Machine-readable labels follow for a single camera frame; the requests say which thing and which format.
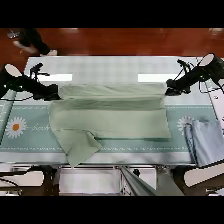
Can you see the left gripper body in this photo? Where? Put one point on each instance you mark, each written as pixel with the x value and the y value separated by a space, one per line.
pixel 46 92

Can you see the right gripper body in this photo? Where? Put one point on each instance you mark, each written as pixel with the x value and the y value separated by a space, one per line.
pixel 178 86

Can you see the pale green shirt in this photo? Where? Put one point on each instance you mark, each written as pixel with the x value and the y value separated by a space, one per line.
pixel 110 116

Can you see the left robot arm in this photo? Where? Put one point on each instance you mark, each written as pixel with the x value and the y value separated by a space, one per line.
pixel 15 82

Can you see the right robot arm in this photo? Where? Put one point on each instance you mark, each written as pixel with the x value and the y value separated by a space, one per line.
pixel 213 68

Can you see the person's legs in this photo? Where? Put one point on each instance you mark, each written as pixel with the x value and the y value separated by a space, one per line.
pixel 33 40

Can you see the light blue garment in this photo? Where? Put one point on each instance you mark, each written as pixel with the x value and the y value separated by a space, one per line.
pixel 208 141

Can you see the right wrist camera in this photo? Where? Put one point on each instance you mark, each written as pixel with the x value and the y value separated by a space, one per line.
pixel 184 64

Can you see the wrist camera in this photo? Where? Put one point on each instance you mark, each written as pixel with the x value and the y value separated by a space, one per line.
pixel 36 68
pixel 184 64

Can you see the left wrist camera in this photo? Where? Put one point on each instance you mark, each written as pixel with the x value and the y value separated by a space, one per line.
pixel 36 68

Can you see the silver frame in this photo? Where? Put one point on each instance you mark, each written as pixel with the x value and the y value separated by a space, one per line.
pixel 140 186

